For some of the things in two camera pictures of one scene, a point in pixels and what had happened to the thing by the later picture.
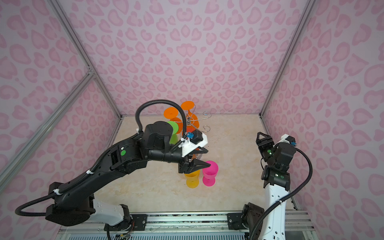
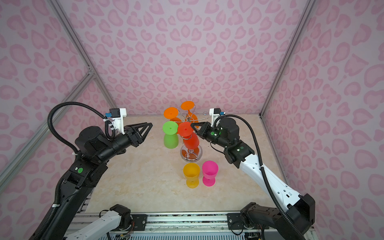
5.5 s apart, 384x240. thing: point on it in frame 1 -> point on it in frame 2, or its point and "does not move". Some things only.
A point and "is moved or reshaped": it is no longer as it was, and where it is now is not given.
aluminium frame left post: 65,24 does not move
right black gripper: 268,142 -> 206,127
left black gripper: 192,165 -> 134,136
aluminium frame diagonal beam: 88,76 does not move
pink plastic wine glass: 209,173 does not move
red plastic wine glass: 194,156 is moved or reshaped
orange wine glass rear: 192,120 does not move
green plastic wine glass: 173,138 does not move
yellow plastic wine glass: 192,179 does not move
